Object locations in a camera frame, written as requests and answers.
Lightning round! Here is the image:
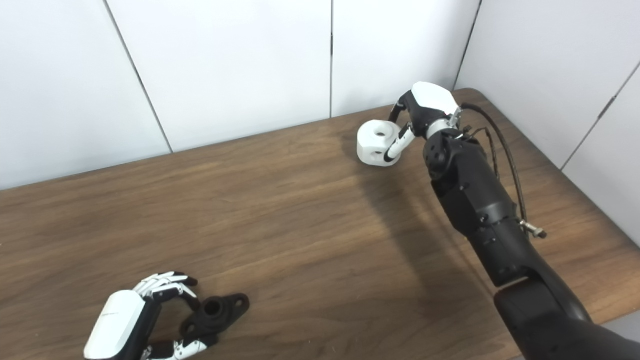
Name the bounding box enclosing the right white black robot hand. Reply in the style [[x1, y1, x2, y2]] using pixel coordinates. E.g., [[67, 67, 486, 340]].
[[384, 81, 461, 163]]

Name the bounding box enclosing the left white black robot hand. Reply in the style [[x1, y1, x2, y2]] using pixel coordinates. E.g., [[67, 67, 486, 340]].
[[83, 271, 219, 360]]

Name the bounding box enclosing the round white piece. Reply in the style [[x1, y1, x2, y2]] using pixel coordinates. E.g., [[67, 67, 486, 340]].
[[356, 120, 404, 168]]

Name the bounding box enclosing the black flanged holder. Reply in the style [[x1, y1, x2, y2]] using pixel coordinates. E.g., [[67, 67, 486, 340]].
[[179, 293, 250, 342]]

